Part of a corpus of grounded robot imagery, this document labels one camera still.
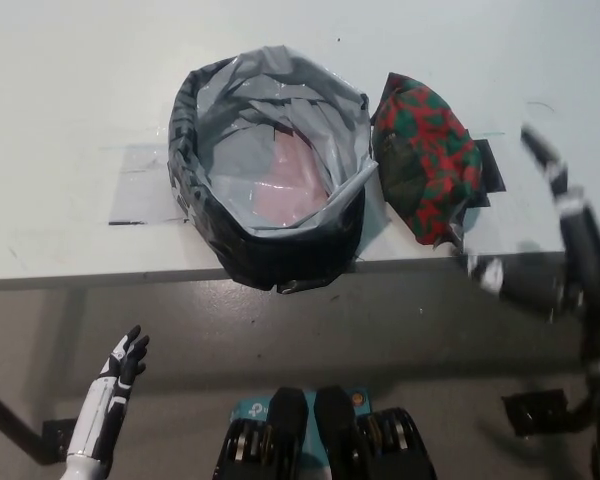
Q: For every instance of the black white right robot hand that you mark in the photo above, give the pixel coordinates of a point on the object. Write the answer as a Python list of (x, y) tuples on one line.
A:
[(582, 260)]

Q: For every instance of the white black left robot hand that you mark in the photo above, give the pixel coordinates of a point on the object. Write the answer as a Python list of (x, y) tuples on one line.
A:
[(100, 405)]

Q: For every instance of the red green coffee bean bag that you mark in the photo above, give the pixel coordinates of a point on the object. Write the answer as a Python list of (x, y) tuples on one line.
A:
[(425, 155)]

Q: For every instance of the black plastic bag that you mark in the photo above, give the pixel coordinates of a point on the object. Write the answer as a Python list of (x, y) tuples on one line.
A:
[(215, 235)]

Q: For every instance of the black floor marker pad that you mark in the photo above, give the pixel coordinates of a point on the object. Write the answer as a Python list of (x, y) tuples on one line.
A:
[(535, 410), (57, 437)]

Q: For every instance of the black diagonal table strut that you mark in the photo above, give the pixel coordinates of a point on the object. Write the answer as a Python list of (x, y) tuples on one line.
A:
[(7, 415)]

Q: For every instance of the black square table mat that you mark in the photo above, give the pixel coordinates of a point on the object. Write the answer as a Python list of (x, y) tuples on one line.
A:
[(491, 172)]

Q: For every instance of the clear tape patch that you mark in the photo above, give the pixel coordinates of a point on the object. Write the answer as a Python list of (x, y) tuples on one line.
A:
[(140, 185)]

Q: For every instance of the pink packet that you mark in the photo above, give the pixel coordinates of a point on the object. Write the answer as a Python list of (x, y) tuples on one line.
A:
[(292, 185)]

